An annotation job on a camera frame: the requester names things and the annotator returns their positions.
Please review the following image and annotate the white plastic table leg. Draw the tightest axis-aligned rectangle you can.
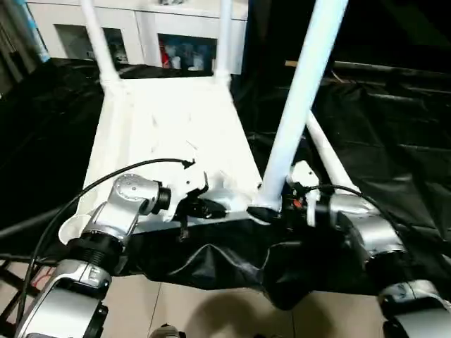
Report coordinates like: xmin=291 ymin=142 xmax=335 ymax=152
xmin=80 ymin=0 xmax=123 ymax=89
xmin=247 ymin=0 xmax=350 ymax=225
xmin=214 ymin=0 xmax=234 ymax=87
xmin=304 ymin=113 xmax=354 ymax=192

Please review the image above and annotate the white plastic table top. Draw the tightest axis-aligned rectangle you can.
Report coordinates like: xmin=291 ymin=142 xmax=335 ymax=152
xmin=58 ymin=74 xmax=284 ymax=244

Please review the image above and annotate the black plastic mat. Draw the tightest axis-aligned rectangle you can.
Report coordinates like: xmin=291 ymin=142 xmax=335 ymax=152
xmin=0 ymin=58 xmax=451 ymax=311

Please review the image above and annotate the black metal stand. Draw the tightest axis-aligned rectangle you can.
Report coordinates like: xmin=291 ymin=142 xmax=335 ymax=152
xmin=0 ymin=257 xmax=43 ymax=335

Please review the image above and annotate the white glass-door cabinet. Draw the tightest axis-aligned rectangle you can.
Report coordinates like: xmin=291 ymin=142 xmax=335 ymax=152
xmin=28 ymin=0 xmax=249 ymax=75

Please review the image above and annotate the blue patterned object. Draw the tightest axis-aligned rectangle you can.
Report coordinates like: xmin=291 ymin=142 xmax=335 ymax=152
xmin=17 ymin=0 xmax=51 ymax=64

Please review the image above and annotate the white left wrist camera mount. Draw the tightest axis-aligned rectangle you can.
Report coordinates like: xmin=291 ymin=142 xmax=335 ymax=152
xmin=164 ymin=165 xmax=211 ymax=216

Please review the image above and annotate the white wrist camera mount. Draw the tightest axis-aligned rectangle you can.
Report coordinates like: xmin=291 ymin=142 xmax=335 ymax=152
xmin=164 ymin=165 xmax=211 ymax=216
xmin=285 ymin=161 xmax=322 ymax=227

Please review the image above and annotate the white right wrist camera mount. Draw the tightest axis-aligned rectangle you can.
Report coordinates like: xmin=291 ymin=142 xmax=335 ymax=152
xmin=285 ymin=161 xmax=322 ymax=227

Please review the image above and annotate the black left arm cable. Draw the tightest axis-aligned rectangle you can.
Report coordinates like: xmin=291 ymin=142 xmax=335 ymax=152
xmin=18 ymin=158 xmax=196 ymax=328

